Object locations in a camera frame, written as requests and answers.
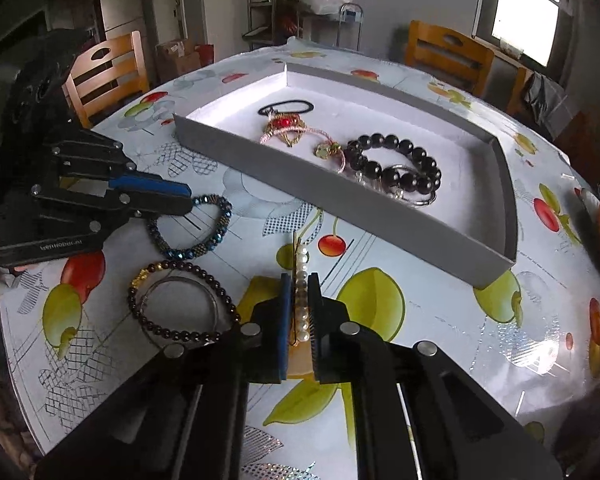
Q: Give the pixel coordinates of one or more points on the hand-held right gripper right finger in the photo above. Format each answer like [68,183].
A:
[316,330]

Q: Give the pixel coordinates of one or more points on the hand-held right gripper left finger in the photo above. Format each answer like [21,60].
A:
[282,330]

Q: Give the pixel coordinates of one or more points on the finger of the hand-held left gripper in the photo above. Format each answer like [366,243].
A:
[150,182]
[155,205]

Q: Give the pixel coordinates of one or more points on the grey cardboard box tray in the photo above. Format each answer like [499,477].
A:
[330,195]

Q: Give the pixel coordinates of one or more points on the thin silver bangle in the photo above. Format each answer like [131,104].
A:
[215,300]

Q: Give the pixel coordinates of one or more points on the wooden slatted chair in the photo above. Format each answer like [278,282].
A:
[110,75]

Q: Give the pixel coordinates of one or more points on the cardboard box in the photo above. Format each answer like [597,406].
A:
[177,60]

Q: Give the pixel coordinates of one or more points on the white refrigerator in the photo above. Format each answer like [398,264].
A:
[122,7]

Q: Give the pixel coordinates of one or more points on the metal shelf rack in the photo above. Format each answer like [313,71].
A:
[270,5]

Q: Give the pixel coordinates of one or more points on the wooden chair with oval cutout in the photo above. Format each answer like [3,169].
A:
[447,57]

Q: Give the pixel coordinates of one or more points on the wooden chair with clothing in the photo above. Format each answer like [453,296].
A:
[517,90]

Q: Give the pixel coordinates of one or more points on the grey clothing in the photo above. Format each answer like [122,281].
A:
[545,100]

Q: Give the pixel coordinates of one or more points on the small framed window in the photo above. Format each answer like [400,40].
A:
[522,5]

